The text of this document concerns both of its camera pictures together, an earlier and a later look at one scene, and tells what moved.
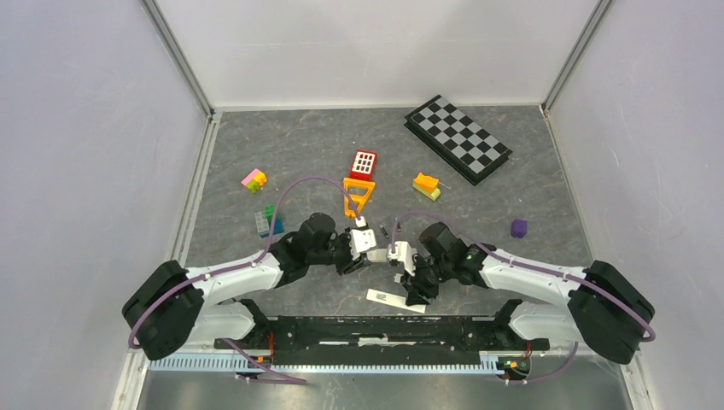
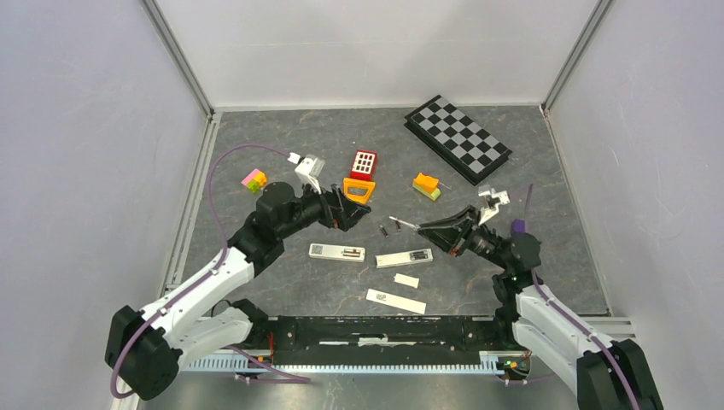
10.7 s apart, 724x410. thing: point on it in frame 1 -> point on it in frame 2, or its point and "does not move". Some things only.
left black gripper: x=350 y=266 -> x=337 y=211
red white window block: x=364 y=165 does not move
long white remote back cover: x=394 y=300 does not move
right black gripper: x=417 y=291 -> x=449 y=232
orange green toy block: x=428 y=185 does not move
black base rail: x=380 y=340 does not move
